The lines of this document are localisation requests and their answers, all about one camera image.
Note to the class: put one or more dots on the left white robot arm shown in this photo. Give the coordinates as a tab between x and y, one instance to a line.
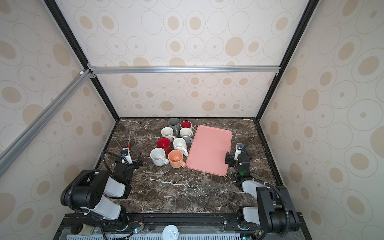
92	191

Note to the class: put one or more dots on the aluminium crossbar left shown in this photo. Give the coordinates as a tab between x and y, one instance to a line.
25	138

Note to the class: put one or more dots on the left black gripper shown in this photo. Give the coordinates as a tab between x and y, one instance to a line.
136	165

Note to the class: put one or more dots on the light grey ceramic mug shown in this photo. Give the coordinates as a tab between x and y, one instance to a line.
187	135

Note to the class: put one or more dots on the pink plastic tray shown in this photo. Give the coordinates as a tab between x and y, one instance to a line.
208	150

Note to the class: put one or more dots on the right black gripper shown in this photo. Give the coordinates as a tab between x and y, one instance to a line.
231	158

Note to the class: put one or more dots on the black corner frame post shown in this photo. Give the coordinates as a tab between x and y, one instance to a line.
304	21
59	18

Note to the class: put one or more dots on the dark grey ceramic mug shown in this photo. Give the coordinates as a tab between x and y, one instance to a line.
174	123

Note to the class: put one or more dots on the pinkish white ceramic mug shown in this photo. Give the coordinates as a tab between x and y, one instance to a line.
168	133

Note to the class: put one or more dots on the white ceramic mug front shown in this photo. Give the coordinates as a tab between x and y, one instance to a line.
186	124

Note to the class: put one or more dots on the beige ceramic mug front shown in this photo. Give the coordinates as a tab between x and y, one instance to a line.
158	157

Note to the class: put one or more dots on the white ceramic mug back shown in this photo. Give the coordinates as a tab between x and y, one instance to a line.
181	145

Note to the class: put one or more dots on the aluminium crossbar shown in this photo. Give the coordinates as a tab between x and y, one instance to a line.
25	138
185	70

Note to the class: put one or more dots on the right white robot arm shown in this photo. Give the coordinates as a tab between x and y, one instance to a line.
275	212

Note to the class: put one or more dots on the black corner frame post right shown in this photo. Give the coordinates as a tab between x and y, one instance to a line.
304	21

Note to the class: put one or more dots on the red handled chopstick right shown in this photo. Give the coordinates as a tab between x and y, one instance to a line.
129	141

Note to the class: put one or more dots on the white round can lid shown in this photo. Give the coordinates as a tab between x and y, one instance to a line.
170	232

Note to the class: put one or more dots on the beige ceramic mug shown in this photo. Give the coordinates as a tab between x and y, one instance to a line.
176	159
158	157

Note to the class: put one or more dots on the beige ceramic mug back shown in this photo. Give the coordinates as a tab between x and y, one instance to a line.
176	159

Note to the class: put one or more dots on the black corner frame post left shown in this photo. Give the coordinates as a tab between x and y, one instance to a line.
59	18

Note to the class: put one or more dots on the aluminium crossbar back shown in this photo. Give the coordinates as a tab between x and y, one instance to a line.
185	70

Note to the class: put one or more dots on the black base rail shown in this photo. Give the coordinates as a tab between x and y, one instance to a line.
149	226

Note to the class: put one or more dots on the red ceramic mug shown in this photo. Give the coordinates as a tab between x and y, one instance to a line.
165	144

